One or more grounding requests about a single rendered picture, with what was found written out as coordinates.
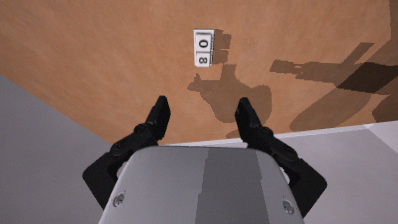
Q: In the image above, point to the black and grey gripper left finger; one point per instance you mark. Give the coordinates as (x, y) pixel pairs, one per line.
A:
(101, 176)

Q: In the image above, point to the white number cube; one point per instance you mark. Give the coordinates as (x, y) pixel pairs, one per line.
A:
(203, 59)
(203, 42)

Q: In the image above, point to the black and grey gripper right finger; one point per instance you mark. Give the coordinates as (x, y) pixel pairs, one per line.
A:
(306, 183)

